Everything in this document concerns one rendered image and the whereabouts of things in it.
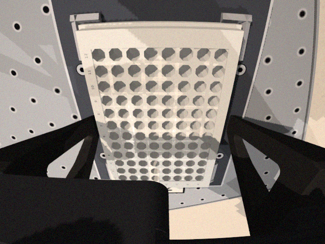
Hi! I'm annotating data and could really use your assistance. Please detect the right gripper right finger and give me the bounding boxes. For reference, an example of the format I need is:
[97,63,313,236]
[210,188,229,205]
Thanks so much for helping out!
[227,115,325,236]

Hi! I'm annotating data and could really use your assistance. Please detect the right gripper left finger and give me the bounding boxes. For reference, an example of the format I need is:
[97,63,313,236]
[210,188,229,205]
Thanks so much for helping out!
[0,115,99,179]

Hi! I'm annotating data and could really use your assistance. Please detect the white label plate with black n2 text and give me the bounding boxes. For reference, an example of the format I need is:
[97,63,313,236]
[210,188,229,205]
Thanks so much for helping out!
[167,188,185,193]

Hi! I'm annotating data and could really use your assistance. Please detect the cream perforated plate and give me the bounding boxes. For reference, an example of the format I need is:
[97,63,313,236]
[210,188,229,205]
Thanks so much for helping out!
[75,21,244,188]

